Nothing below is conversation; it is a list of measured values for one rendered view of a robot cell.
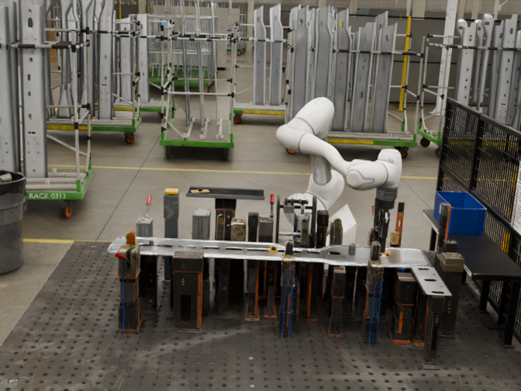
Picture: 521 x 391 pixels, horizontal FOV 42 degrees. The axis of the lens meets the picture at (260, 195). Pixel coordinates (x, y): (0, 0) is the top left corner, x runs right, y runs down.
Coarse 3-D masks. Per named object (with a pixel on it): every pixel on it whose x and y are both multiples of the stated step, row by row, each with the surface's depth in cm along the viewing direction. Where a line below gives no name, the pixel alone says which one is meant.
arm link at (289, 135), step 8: (296, 120) 316; (304, 120) 315; (280, 128) 320; (288, 128) 316; (296, 128) 314; (304, 128) 314; (280, 136) 318; (288, 136) 313; (296, 136) 311; (288, 144) 314; (296, 144) 310
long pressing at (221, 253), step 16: (144, 240) 296; (160, 240) 297; (176, 240) 298; (192, 240) 299; (208, 240) 299; (224, 240) 300; (208, 256) 283; (224, 256) 283; (240, 256) 284; (256, 256) 284; (272, 256) 284; (304, 256) 286; (320, 256) 287; (336, 256) 288; (352, 256) 288; (368, 256) 289; (384, 256) 290; (400, 256) 291; (416, 256) 292
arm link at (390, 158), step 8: (384, 152) 277; (392, 152) 276; (384, 160) 276; (392, 160) 275; (400, 160) 277; (392, 168) 274; (400, 168) 278; (392, 176) 275; (400, 176) 280; (384, 184) 275; (392, 184) 278
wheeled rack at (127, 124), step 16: (80, 32) 969; (96, 32) 971; (112, 32) 966; (128, 32) 974; (80, 80) 1046; (80, 96) 1052; (48, 128) 968; (64, 128) 970; (80, 128) 972; (96, 128) 974; (112, 128) 976; (128, 128) 978
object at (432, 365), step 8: (432, 296) 253; (440, 296) 254; (432, 304) 254; (440, 304) 254; (432, 312) 255; (440, 312) 255; (432, 320) 256; (440, 320) 256; (432, 328) 257; (432, 336) 258; (424, 344) 263; (432, 344) 260; (424, 352) 262; (432, 352) 259; (424, 360) 262; (432, 360) 262; (424, 368) 258; (432, 368) 258
